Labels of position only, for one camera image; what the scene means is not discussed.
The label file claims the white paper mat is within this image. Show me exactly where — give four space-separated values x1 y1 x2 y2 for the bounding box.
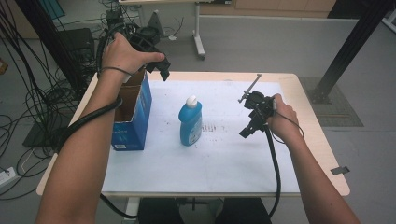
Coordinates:
101 79 301 194

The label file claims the blue detergent bottle white cap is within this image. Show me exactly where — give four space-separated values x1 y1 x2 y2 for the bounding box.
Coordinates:
177 95 204 147

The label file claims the black computer tower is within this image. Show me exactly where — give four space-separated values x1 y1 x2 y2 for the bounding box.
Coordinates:
106 7 126 30

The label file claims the black equipment box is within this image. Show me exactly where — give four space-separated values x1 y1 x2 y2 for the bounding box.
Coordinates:
57 27 96 61

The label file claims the person's leg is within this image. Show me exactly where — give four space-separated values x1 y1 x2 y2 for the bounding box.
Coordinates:
137 197 185 224
214 197 273 224

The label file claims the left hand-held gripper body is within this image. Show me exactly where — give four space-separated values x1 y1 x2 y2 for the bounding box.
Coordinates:
123 10 172 71

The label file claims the grey floor grate mat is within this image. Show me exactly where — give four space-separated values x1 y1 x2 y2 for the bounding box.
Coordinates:
298 76 364 128

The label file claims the person's right hand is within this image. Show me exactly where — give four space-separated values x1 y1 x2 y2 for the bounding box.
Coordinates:
266 93 305 145

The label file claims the blue cardboard box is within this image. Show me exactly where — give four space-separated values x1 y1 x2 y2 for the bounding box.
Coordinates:
110 68 153 152

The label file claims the person's left hand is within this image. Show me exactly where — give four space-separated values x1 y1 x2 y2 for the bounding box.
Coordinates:
100 32 166 77

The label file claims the person's left leg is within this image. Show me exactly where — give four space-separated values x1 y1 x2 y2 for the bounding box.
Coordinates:
137 197 185 224

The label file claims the light wooden cabinet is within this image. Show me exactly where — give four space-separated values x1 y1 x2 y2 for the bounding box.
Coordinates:
199 0 338 19

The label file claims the black floor base plate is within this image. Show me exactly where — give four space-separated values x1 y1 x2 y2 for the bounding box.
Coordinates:
21 120 67 149

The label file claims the teal panel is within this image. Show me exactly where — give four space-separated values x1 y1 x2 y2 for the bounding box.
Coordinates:
36 0 66 21

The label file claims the person's right leg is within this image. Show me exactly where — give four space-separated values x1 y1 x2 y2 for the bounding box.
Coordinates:
214 197 273 224

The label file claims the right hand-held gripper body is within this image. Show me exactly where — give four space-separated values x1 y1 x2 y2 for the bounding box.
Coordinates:
237 73 277 124

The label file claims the black metal post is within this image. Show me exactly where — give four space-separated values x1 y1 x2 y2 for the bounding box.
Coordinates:
309 0 396 105
13 0 84 91

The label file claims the grey tape piece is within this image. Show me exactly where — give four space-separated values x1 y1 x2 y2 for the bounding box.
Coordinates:
330 165 351 176

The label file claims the white desk frame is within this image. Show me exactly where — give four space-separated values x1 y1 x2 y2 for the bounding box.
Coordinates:
120 0 233 62

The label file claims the thin black wrist strap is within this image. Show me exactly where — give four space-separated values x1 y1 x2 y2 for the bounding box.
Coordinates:
270 110 305 146
96 65 134 79

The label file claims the white power strip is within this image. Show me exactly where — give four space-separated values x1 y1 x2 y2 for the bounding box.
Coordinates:
0 166 18 189

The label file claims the white table leg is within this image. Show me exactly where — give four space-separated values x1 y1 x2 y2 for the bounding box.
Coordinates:
121 196 142 224

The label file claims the tangle of black floor cables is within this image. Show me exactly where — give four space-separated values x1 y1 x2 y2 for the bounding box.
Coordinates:
0 0 106 201

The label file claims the thick black sleeved cable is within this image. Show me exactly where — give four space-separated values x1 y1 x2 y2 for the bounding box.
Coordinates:
262 124 283 219
55 22 139 219

